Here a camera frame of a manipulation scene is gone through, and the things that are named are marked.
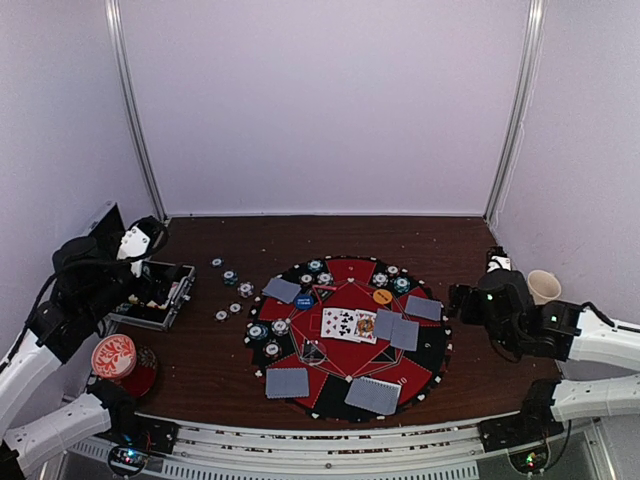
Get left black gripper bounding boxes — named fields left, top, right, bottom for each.
left=81, top=235, right=182, bottom=324

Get green chips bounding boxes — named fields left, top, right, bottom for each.
left=393, top=277, right=411, bottom=295
left=307, top=259, right=324, bottom=273
left=247, top=324, right=269, bottom=341

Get face down community card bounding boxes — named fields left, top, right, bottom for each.
left=373, top=309, right=402, bottom=340
left=390, top=319, right=420, bottom=351

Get red black chip stack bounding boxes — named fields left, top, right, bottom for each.
left=215, top=310, right=229, bottom=322

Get green white chip stack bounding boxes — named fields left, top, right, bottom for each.
left=221, top=270, right=238, bottom=286

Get orange big blind button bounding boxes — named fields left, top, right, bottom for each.
left=372, top=289, right=393, bottom=305

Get single red black chip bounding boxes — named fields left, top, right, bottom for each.
left=229, top=302, right=242, bottom=314

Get white chips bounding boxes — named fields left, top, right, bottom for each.
left=371, top=272, right=389, bottom=288
left=271, top=319, right=290, bottom=337
left=316, top=272, right=333, bottom=285

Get white grey chip stack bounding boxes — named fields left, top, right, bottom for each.
left=237, top=282, right=255, bottom=298

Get jack of hearts card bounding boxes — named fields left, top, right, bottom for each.
left=354, top=310, right=377, bottom=344

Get blue playing card deck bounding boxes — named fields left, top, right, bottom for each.
left=345, top=377, right=402, bottom=416

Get red black chips seat three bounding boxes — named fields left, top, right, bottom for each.
left=263, top=341, right=282, bottom=358

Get triangular all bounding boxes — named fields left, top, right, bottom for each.
left=312, top=285, right=337, bottom=303

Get blue small blind button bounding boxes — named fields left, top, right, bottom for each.
left=294, top=294, right=315, bottom=311

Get red black chips seat five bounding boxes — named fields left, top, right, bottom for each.
left=299, top=273, right=314, bottom=286

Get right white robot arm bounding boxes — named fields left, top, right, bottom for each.
left=448, top=269, right=639, bottom=442

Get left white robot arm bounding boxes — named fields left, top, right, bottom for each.
left=1, top=226, right=168, bottom=479

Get aluminium poker case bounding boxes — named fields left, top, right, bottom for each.
left=84, top=200, right=196, bottom=331

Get patterned paper cup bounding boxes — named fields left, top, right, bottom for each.
left=527, top=270, right=562, bottom=305

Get red floral round tin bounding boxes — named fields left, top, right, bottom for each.
left=91, top=334, right=137, bottom=381

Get dark red round lid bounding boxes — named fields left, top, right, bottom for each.
left=120, top=345, right=159, bottom=399

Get round red black poker mat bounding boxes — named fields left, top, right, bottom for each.
left=244, top=256, right=453, bottom=424

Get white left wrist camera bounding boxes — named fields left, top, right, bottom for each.
left=116, top=216, right=168, bottom=278

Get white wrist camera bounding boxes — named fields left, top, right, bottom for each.
left=116, top=216, right=168, bottom=278
left=486, top=245, right=512, bottom=273

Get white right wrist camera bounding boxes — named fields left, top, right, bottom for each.
left=486, top=245, right=512, bottom=273

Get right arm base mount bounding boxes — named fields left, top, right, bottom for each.
left=478, top=414, right=564, bottom=453

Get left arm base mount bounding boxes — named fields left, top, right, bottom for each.
left=86, top=381, right=179, bottom=454

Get front aluminium rail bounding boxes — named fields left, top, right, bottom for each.
left=37, top=419, right=619, bottom=480

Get left aluminium frame post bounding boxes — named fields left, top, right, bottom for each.
left=104, top=0, right=169, bottom=222

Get aluminium frame post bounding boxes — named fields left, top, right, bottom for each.
left=104, top=0, right=169, bottom=222
left=484, top=0, right=548, bottom=227

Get right aluminium frame post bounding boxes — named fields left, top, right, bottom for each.
left=484, top=0, right=548, bottom=227

